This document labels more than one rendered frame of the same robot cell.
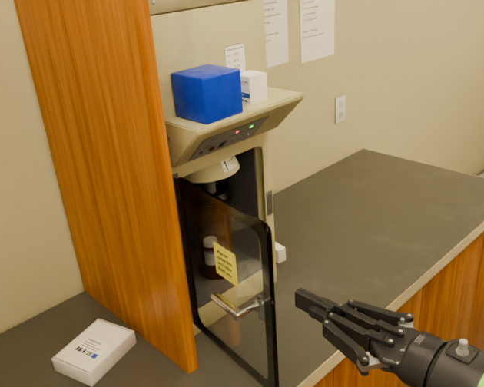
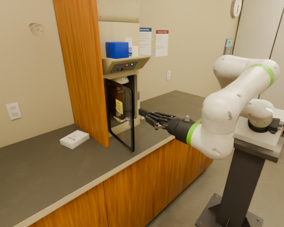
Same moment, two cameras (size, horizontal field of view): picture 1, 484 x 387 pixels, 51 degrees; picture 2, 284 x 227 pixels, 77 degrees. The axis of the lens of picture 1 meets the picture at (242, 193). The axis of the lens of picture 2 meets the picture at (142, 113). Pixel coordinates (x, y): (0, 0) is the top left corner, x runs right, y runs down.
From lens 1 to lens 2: 0.22 m
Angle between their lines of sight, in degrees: 1
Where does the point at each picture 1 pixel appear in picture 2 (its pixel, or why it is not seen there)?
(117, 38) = (87, 24)
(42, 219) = (61, 96)
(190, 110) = (111, 54)
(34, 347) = (54, 138)
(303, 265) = not seen: hidden behind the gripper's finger
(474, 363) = (190, 122)
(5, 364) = (43, 142)
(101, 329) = (78, 133)
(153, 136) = (97, 59)
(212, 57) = (120, 39)
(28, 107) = (58, 56)
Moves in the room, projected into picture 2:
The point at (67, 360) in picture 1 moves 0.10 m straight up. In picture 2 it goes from (65, 140) to (62, 127)
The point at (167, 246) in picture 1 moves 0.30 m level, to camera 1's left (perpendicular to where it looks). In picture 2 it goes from (100, 100) to (50, 100)
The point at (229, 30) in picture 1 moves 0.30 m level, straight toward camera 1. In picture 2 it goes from (126, 31) to (123, 31)
